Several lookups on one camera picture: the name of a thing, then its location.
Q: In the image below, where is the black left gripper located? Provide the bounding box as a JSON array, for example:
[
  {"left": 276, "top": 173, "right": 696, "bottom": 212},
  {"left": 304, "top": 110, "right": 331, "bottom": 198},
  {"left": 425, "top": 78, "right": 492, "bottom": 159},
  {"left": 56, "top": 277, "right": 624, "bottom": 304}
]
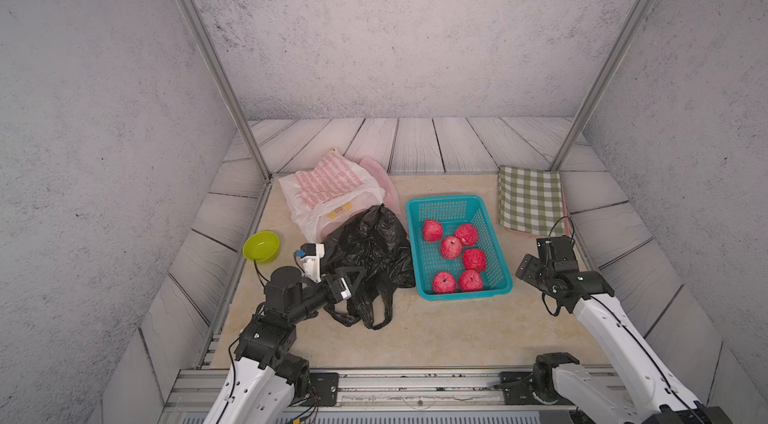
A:
[{"left": 285, "top": 266, "right": 365, "bottom": 329}]

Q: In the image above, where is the red apple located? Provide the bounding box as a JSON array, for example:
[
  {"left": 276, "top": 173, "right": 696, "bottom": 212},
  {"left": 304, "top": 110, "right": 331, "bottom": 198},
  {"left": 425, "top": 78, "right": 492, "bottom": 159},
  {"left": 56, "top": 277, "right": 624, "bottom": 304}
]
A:
[
  {"left": 432, "top": 271, "right": 457, "bottom": 295},
  {"left": 422, "top": 219, "right": 443, "bottom": 242},
  {"left": 454, "top": 223, "right": 479, "bottom": 247},
  {"left": 459, "top": 270, "right": 484, "bottom": 292},
  {"left": 462, "top": 248, "right": 487, "bottom": 273},
  {"left": 439, "top": 236, "right": 463, "bottom": 260}
]

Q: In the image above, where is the black plastic bag knotted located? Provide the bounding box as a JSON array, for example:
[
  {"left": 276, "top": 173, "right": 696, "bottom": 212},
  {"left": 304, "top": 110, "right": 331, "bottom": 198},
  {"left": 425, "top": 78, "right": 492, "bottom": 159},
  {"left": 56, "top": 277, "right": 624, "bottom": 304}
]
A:
[{"left": 320, "top": 205, "right": 416, "bottom": 331}]

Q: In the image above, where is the teal plastic perforated basket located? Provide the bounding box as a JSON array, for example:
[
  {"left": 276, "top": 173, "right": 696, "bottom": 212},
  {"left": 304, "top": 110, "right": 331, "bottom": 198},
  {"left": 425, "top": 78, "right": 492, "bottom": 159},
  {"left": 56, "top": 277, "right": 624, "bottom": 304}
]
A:
[{"left": 406, "top": 195, "right": 513, "bottom": 301}]

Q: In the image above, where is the pink white striped bag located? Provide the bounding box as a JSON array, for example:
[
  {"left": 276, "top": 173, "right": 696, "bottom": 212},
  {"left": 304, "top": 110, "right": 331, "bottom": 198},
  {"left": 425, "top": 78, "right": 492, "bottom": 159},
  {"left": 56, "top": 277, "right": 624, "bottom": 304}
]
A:
[{"left": 279, "top": 149, "right": 386, "bottom": 243}]

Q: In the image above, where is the pink plastic bag apple print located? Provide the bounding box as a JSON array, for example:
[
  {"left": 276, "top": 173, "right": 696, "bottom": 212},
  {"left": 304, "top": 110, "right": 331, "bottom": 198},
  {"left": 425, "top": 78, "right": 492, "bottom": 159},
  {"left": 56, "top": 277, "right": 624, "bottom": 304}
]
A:
[{"left": 359, "top": 156, "right": 406, "bottom": 225}]

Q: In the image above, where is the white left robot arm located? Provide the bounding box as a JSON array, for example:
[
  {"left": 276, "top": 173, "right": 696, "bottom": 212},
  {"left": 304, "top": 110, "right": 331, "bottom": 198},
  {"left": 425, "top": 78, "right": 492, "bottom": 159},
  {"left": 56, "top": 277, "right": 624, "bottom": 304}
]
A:
[{"left": 205, "top": 244, "right": 366, "bottom": 423}]

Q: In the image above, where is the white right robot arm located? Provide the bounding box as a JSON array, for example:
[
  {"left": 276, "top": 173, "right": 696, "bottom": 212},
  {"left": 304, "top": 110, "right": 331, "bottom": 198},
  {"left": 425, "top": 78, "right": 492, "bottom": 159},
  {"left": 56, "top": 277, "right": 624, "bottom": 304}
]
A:
[{"left": 516, "top": 236, "right": 730, "bottom": 423}]

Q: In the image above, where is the green plastic bowl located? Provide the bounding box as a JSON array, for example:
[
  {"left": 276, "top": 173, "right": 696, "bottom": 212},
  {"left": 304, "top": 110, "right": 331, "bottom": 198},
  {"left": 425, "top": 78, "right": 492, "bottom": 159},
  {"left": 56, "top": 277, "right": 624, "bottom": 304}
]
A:
[{"left": 242, "top": 231, "right": 281, "bottom": 265}]

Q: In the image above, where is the green white checkered cloth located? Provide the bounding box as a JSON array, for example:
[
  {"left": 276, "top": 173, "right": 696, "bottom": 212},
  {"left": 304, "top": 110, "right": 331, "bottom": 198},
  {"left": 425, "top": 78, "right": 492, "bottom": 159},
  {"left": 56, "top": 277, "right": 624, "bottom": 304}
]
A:
[{"left": 497, "top": 166, "right": 573, "bottom": 237}]

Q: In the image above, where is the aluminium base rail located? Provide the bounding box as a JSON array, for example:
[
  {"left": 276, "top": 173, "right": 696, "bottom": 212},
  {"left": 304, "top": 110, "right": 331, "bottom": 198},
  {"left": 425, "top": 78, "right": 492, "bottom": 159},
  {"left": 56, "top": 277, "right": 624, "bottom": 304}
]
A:
[{"left": 160, "top": 366, "right": 531, "bottom": 423}]

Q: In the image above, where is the right aluminium frame post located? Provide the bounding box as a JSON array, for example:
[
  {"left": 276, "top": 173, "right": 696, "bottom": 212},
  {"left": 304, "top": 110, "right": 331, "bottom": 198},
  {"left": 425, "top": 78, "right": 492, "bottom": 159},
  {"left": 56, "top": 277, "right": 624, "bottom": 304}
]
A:
[{"left": 550, "top": 0, "right": 656, "bottom": 171}]

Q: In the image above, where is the aluminium frame post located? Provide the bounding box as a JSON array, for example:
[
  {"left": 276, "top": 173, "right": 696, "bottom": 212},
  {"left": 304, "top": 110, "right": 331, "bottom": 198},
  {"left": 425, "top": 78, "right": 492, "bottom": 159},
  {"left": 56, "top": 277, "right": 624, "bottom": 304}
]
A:
[
  {"left": 175, "top": 0, "right": 272, "bottom": 181},
  {"left": 550, "top": 0, "right": 656, "bottom": 171}
]

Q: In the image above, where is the left aluminium frame post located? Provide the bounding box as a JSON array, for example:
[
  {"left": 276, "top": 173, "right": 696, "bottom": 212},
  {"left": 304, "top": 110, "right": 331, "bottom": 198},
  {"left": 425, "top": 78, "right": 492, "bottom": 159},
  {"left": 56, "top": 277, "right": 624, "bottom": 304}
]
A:
[{"left": 175, "top": 0, "right": 272, "bottom": 181}]

